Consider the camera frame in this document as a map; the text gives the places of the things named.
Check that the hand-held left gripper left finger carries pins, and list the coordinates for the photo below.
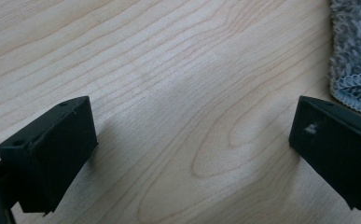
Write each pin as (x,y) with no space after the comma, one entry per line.
(53,155)

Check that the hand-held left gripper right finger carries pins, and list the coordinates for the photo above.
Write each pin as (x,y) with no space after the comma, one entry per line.
(340,155)

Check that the grey towel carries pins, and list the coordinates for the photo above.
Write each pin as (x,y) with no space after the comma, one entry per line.
(354,46)

